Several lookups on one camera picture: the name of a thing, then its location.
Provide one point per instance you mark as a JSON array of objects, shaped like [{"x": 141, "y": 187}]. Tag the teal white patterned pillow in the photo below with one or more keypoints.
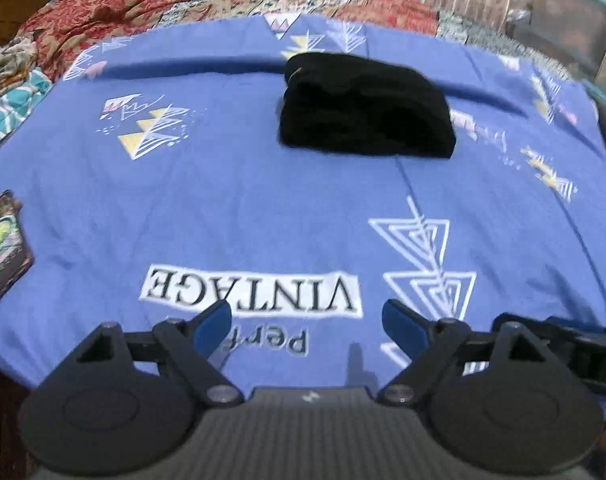
[{"x": 18, "y": 103}]

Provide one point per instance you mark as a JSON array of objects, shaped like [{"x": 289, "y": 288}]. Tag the red floral quilt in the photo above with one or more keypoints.
[{"x": 54, "y": 36}]

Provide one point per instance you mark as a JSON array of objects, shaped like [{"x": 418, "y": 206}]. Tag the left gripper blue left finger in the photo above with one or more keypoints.
[{"x": 185, "y": 350}]

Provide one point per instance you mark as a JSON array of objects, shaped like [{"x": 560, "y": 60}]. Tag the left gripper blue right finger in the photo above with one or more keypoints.
[{"x": 431, "y": 346}]

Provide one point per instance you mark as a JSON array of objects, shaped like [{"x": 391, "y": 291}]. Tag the black pants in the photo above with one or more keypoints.
[{"x": 340, "y": 103}]

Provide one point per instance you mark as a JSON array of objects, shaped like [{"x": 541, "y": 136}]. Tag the blue printed bedsheet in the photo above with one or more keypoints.
[{"x": 153, "y": 183}]

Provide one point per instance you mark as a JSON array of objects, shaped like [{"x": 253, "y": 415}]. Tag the dark printed packet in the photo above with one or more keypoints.
[{"x": 16, "y": 257}]

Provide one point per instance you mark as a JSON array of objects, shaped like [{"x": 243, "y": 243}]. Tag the clear plastic storage box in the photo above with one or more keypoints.
[{"x": 572, "y": 32}]

